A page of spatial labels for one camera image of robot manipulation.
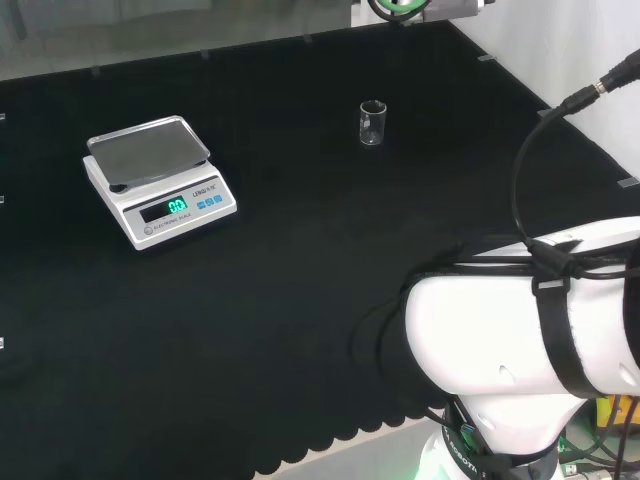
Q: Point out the small clear glass beaker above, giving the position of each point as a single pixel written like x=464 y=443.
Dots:
x=373 y=124

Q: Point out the black bench cloth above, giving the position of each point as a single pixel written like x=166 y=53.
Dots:
x=260 y=280

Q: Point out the white electronic balance steel pan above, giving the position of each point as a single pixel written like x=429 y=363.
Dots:
x=160 y=182

